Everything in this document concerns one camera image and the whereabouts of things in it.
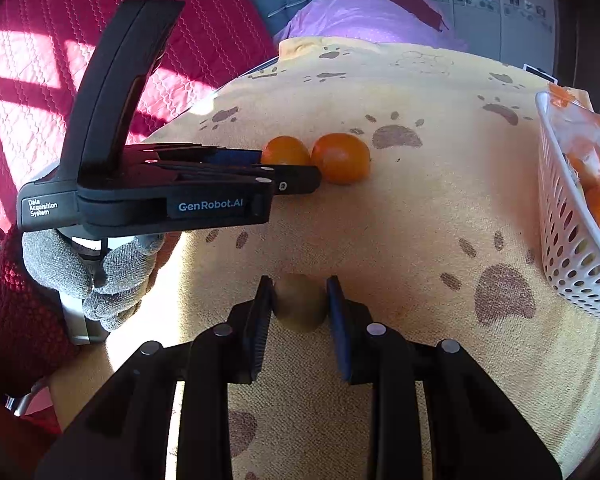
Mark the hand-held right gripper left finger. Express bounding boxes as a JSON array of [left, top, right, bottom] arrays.
[[34, 275, 275, 480]]

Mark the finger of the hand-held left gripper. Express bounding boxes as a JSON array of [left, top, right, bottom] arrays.
[[145, 160, 323, 196], [125, 143, 266, 166]]

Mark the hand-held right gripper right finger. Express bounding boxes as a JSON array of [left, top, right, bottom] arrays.
[[326, 275, 563, 480]]

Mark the orange cherry tomato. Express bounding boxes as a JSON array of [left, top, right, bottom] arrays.
[[261, 135, 313, 167], [311, 132, 372, 186]]

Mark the brown kiwi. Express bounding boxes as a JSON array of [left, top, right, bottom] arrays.
[[271, 272, 329, 335]]

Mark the white perforated plastic basket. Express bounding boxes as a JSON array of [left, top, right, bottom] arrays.
[[536, 85, 600, 325]]

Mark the person's left forearm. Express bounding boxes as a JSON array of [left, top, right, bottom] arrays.
[[0, 230, 83, 397]]

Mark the person's left hand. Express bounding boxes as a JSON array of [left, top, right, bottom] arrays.
[[22, 230, 168, 332]]

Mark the yellow paw print blanket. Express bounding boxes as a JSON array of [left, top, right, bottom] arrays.
[[47, 37, 600, 480]]

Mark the grey padded headboard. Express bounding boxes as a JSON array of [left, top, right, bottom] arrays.
[[250, 0, 361, 36]]

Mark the pink dotted quilt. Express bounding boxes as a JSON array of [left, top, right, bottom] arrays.
[[272, 0, 469, 54]]

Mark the red quilted bedspread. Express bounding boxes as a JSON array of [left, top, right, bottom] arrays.
[[0, 0, 281, 235]]

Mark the dark red cloth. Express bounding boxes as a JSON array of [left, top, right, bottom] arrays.
[[385, 0, 451, 34]]

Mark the white sliding door wardrobe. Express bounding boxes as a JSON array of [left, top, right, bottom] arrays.
[[390, 0, 556, 77]]

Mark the white tablet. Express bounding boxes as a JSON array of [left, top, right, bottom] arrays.
[[522, 64, 559, 85]]

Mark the clear plastic bag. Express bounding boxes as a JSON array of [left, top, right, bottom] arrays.
[[547, 84, 600, 196]]

